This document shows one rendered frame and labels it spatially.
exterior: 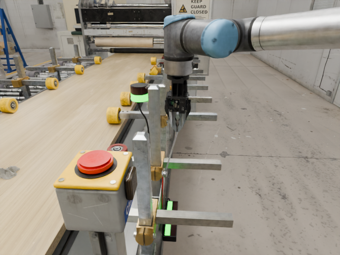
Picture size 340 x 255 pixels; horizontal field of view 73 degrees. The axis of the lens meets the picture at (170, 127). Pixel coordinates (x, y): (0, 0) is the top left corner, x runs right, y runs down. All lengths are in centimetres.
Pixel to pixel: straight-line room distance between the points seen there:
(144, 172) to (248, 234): 137
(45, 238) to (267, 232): 154
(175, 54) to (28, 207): 59
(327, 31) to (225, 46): 21
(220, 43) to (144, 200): 44
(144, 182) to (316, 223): 170
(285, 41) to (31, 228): 77
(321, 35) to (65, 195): 57
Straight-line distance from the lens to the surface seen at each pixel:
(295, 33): 64
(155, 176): 89
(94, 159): 28
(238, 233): 185
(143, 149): 55
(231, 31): 63
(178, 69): 70
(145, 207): 66
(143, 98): 75
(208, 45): 60
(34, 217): 74
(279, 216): 206
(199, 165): 92
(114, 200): 26
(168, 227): 89
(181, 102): 73
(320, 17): 63
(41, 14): 1095
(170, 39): 70
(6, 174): 94
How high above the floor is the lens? 138
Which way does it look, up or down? 26 degrees down
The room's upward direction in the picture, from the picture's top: straight up
